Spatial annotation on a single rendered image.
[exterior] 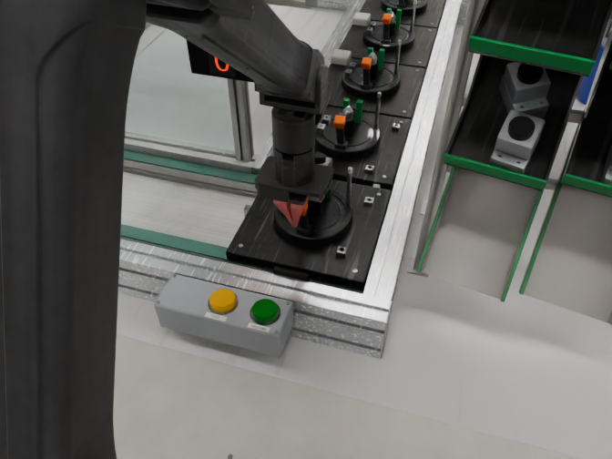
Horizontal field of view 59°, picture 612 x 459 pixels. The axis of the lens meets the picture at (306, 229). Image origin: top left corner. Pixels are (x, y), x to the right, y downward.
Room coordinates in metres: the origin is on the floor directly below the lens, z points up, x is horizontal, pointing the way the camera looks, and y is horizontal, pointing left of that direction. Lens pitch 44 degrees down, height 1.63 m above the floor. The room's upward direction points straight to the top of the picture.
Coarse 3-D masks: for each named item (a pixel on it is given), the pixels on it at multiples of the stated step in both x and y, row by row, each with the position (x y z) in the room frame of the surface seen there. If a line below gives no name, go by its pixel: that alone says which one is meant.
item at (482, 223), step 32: (448, 192) 0.64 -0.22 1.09; (480, 192) 0.64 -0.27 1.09; (512, 192) 0.63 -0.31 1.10; (448, 224) 0.61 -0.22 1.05; (480, 224) 0.60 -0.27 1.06; (512, 224) 0.59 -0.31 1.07; (448, 256) 0.58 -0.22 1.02; (480, 256) 0.56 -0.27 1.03; (512, 256) 0.55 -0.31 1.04; (480, 288) 0.53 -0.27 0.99
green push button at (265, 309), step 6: (264, 300) 0.52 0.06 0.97; (270, 300) 0.52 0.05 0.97; (252, 306) 0.51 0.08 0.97; (258, 306) 0.51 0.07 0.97; (264, 306) 0.51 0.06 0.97; (270, 306) 0.51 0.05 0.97; (276, 306) 0.51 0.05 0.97; (252, 312) 0.50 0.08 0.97; (258, 312) 0.50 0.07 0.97; (264, 312) 0.50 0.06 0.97; (270, 312) 0.50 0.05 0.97; (276, 312) 0.50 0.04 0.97; (258, 318) 0.49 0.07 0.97; (264, 318) 0.49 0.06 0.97; (270, 318) 0.49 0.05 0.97
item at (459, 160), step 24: (480, 72) 0.69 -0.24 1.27; (504, 72) 0.71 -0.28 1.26; (552, 72) 0.69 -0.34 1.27; (480, 96) 0.67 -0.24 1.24; (552, 96) 0.66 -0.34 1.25; (480, 120) 0.64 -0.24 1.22; (504, 120) 0.63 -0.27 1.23; (552, 120) 0.62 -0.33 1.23; (456, 144) 0.61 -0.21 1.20; (480, 144) 0.60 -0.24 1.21; (552, 144) 0.59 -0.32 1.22; (480, 168) 0.56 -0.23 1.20; (528, 168) 0.56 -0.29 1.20
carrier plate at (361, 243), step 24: (360, 192) 0.78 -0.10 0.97; (384, 192) 0.78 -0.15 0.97; (264, 216) 0.72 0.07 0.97; (360, 216) 0.72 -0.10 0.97; (240, 240) 0.65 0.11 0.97; (264, 240) 0.65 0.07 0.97; (288, 240) 0.65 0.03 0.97; (360, 240) 0.65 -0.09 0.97; (264, 264) 0.61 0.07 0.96; (288, 264) 0.60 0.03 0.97; (312, 264) 0.60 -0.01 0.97; (336, 264) 0.60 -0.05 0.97; (360, 264) 0.60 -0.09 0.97; (360, 288) 0.56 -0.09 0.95
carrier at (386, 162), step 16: (336, 112) 1.06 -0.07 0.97; (352, 112) 0.95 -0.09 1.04; (320, 128) 0.94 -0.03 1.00; (352, 128) 0.94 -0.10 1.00; (368, 128) 0.97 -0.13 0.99; (384, 128) 1.00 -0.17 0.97; (400, 128) 1.00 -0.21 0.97; (320, 144) 0.91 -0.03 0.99; (336, 144) 0.90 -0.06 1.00; (352, 144) 0.91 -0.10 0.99; (368, 144) 0.91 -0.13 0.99; (384, 144) 0.94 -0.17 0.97; (400, 144) 0.94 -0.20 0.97; (336, 160) 0.88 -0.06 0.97; (352, 160) 0.88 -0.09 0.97; (368, 160) 0.88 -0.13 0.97; (384, 160) 0.88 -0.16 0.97; (400, 160) 0.90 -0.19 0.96; (336, 176) 0.84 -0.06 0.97; (352, 176) 0.83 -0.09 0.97; (368, 176) 0.83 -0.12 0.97; (384, 176) 0.83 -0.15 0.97
